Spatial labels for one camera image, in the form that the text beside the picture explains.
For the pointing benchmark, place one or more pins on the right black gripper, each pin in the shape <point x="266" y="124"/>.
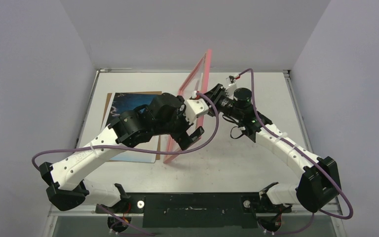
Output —
<point x="215" y="95"/>

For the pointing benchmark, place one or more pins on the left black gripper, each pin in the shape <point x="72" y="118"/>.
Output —
<point x="177" y="135"/>

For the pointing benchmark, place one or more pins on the pink picture frame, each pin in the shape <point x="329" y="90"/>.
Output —
<point x="196" y="83"/>

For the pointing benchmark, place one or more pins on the blue landscape photo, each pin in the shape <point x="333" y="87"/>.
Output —
<point x="124" y="104"/>

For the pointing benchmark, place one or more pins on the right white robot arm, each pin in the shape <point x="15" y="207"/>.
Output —
<point x="317" y="175"/>

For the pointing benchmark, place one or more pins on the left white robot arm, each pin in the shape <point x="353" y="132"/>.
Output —
<point x="68" y="186"/>

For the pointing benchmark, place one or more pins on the brown cardboard backing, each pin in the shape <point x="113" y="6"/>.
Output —
<point x="106" y="104"/>

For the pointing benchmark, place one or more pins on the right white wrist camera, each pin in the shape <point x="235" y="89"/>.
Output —
<point x="231" y="82"/>

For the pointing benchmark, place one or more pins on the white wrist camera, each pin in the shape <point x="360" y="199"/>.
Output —
<point x="231" y="82"/>
<point x="195" y="109"/>

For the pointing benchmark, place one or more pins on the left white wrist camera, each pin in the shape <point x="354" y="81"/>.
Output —
<point x="195" y="109"/>

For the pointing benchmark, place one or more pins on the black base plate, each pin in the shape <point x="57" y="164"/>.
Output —
<point x="207" y="219"/>

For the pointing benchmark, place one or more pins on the aluminium rail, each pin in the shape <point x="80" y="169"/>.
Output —
<point x="323" y="206"/>

